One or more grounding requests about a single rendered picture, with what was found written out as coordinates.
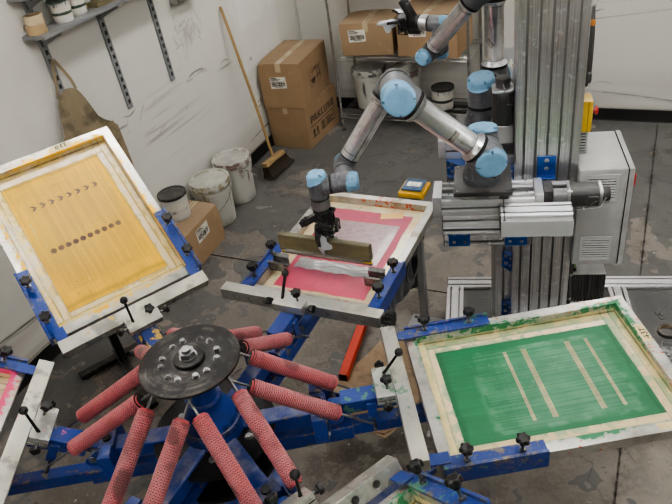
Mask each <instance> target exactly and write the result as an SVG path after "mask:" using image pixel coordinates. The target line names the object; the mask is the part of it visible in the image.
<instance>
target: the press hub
mask: <svg viewBox="0 0 672 504"><path fill-rule="evenodd" d="M239 358H240V345H239V342H238V339H237V338H236V336H235V335H234V334H233V333H232V332H231V331H229V330H228V329H226V328H223V327H221V326H217V325H210V324H200V325H193V326H188V327H184V328H181V329H178V330H176V331H174V332H172V333H170V334H168V335H166V336H164V337H163V338H161V339H160V340H158V341H157V342H156V343H155V344H154V345H153V346H151V348H150V349H149V350H148V351H147V352H146V353H145V355H144V357H143V358H142V360H141V362H140V365H139V370H138V377H139V381H140V384H141V386H142V387H143V389H144V390H145V391H146V392H148V393H149V394H150V395H152V396H154V397H157V398H160V399H164V400H177V401H176V402H175V403H174V404H173V405H172V406H171V407H170V408H169V409H168V410H167V411H166V412H165V414H164V415H163V417H162V418H161V420H160V422H159V424H158V426H157V428H159V427H164V426H170V425H171V424H172V421H173V419H176V417H178V418H181V419H182V416H183V413H184V410H185V408H186V405H187V402H188V400H187V399H189V398H192V399H191V401H192V403H193V404H194V406H195V408H196V409H197V411H198V413H199V414H201V413H203V412H205V413H208V414H209V416H210V417H211V419H212V421H213V422H214V424H215V425H216V427H217V429H218V430H219V432H220V434H221V435H222V437H223V439H224V440H225V442H226V444H227V443H229V442H230V441H231V440H233V439H234V438H235V437H236V438H237V440H238V441H239V442H240V443H241V445H242V446H243V447H244V449H245V450H246V451H247V452H248V454H249V455H250V456H251V457H252V459H253V460H254V461H255V463H256V464H257V465H258V466H259V468H260V469H261V470H262V472H263V473H264V474H265V475H266V477H267V478H268V477H269V475H270V474H271V473H272V471H273V470H274V467H273V465H272V463H271V462H270V460H269V459H268V457H267V455H266V454H265V452H264V451H263V449H262V447H261V446H260V444H259V443H258V441H257V439H256V438H255V436H254V435H253V433H252V432H251V430H250V428H244V429H243V424H244V419H243V417H242V416H241V414H240V412H239V411H238V409H237V408H236V406H235V404H234V403H233V401H232V400H231V399H232V397H231V396H229V395H227V393H228V392H229V390H230V389H231V388H232V385H231V384H230V382H229V381H225V380H226V379H227V378H228V377H229V376H230V374H231V373H232V372H233V370H234V369H235V367H236V366H237V363H238V361H239ZM251 397H252V399H253V400H254V402H255V404H256V405H257V407H258V408H259V410H261V409H266V408H272V407H274V406H273V403H272V402H270V401H267V400H263V399H260V398H257V397H253V396H251ZM183 399H186V403H185V402H184V400H183ZM196 416H197V415H196V413H195V412H194V410H193V408H192V407H191V405H189V408H188V411H187V413H186V416H185V419H184V420H187V421H189V424H191V425H190V428H189V431H188V434H187V436H186V439H185V442H184V445H183V448H182V451H181V453H180V456H179V459H178V462H179V460H180V459H181V458H182V456H183V455H184V453H185V452H186V451H187V449H188V448H189V446H190V445H191V446H192V447H194V448H197V449H202V450H206V453H205V455H204V456H203V458H202V459H201V461H200V462H199V464H198V465H197V466H196V468H195V469H194V471H193V472H192V474H191V475H190V477H189V478H188V481H189V482H196V483H203V482H208V484H207V485H206V487H205V488H204V490H203V491H202V493H201V494H200V496H199V497H198V499H197V501H198V503H199V504H221V503H224V504H238V500H237V498H236V496H235V495H234V493H233V491H232V489H231V488H230V486H229V484H228V483H227V481H226V479H225V478H224V476H223V474H222V473H221V471H220V469H219V468H218V466H217V464H216V463H215V461H214V459H213V458H212V456H211V454H210V453H209V451H208V449H207V448H206V446H205V444H204V442H203V441H202V439H201V437H200V436H199V434H198V432H197V431H196V429H195V427H194V426H193V424H192V422H193V419H194V418H195V417H196ZM163 446H164V443H159V444H154V452H155V455H156V458H157V460H159V457H160V454H161V451H162V449H163ZM178 462H177V463H178Z"/></svg>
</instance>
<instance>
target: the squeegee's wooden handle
mask: <svg viewBox="0 0 672 504"><path fill-rule="evenodd" d="M277 236H278V241H279V245H280V249H282V250H285V249H286V248H288V249H294V250H301V251H308V252H315V253H321V251H320V250H319V248H318V247H317V244H316V242H315V236H313V235H305V234H298V233H291V232H283V231H280V232H279V233H278V235H277ZM326 239H327V242H328V243H329V244H331V245H332V249H331V250H325V254H328V255H335V256H342V257H348V258H355V259H362V260H363V262H369V263H370V262H371V261H372V259H373V253H372V245H371V243H364V242H357V241H349V240H342V239H335V238H327V237H326ZM321 254H322V253H321Z"/></svg>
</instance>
